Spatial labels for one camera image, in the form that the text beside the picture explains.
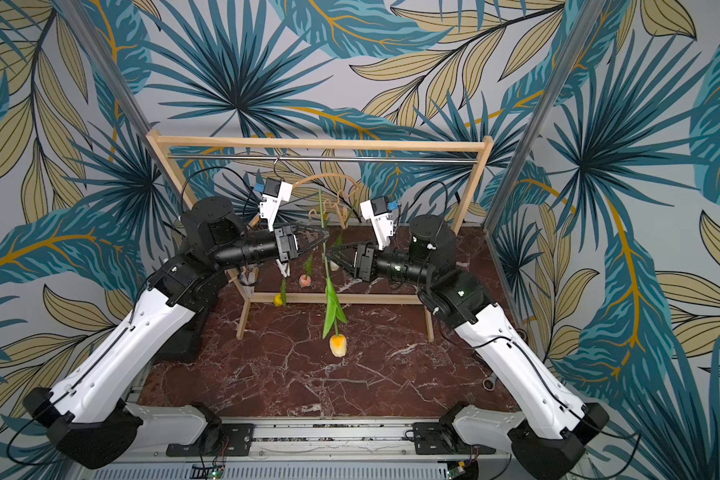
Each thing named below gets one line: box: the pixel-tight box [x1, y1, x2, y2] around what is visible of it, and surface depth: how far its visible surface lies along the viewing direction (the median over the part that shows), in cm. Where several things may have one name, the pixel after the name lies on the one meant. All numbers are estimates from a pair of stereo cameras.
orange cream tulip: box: [318, 188, 347, 358], surface depth 59 cm
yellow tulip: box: [273, 277, 287, 307], surface depth 84 cm
